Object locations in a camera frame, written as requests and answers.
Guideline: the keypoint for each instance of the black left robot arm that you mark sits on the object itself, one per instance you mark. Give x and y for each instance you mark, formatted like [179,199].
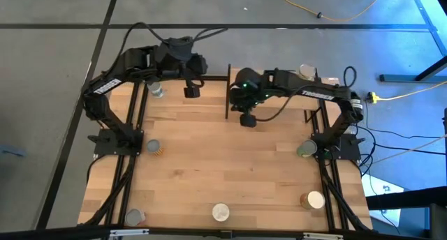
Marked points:
[111,84]

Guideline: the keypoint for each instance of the blue cherries can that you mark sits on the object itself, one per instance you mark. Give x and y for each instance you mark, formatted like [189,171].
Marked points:
[220,212]

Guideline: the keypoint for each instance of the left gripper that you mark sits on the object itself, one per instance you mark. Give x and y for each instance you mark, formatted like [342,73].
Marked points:
[195,67]

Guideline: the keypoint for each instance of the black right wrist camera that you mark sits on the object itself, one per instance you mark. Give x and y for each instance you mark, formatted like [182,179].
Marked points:
[248,120]

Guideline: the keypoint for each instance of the orange patterned can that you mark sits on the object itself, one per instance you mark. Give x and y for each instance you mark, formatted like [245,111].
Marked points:
[133,217]

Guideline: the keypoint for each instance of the black stand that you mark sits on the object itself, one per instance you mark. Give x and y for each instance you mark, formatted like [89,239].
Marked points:
[419,198]

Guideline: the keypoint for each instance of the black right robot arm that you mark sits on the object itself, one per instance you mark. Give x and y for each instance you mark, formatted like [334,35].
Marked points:
[317,93]

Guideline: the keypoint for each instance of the black aluminium table frame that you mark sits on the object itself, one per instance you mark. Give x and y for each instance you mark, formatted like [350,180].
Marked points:
[216,78]

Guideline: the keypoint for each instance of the black crossbar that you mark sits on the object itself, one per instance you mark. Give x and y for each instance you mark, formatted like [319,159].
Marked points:
[52,233]

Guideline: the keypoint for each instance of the white vegetable can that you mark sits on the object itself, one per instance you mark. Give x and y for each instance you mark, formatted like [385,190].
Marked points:
[155,89]

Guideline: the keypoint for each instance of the orange gradient can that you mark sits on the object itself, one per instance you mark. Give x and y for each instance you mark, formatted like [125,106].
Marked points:
[315,199]

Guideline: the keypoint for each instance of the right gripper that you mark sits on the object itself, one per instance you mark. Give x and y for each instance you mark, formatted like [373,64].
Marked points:
[244,100]

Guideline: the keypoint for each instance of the yellow labelled can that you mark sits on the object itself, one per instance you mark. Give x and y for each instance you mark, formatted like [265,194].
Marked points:
[307,70]

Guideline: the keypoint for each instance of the green can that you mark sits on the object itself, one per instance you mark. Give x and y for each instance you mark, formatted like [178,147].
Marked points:
[308,147]

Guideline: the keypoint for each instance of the white paper sheet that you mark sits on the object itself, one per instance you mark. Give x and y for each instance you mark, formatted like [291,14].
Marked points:
[384,191]

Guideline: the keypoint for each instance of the yellow patterned box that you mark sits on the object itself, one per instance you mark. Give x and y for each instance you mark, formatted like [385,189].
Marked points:
[153,146]

